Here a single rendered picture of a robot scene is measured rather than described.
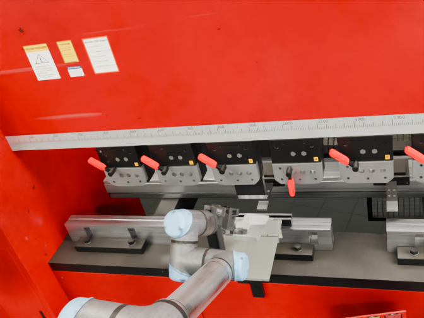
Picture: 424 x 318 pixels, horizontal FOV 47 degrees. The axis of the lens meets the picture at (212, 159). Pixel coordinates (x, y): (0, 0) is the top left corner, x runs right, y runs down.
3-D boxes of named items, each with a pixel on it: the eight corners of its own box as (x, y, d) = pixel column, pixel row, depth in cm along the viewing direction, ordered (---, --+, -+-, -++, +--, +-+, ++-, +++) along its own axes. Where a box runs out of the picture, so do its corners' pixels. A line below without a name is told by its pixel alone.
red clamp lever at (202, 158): (198, 156, 151) (225, 171, 152) (202, 149, 154) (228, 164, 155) (195, 159, 152) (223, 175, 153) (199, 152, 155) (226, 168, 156)
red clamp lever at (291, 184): (289, 197, 151) (284, 172, 146) (291, 189, 154) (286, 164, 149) (294, 197, 150) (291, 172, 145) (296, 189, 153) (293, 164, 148)
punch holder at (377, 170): (341, 183, 148) (336, 137, 139) (342, 166, 154) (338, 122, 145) (394, 183, 143) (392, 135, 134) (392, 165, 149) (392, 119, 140)
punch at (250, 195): (238, 200, 167) (232, 178, 162) (239, 196, 169) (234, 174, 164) (266, 200, 164) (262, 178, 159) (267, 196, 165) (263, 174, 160)
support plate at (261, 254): (212, 278, 153) (211, 276, 152) (231, 221, 173) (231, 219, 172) (269, 281, 147) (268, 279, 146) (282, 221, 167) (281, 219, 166)
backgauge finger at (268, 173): (246, 212, 176) (243, 202, 173) (259, 170, 196) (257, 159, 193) (279, 213, 172) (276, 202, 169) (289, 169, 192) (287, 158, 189)
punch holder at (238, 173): (216, 185, 161) (204, 143, 152) (222, 170, 168) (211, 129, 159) (260, 184, 156) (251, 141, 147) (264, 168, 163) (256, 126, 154)
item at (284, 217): (235, 224, 174) (234, 218, 172) (237, 219, 176) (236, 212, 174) (291, 226, 167) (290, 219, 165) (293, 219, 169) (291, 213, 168)
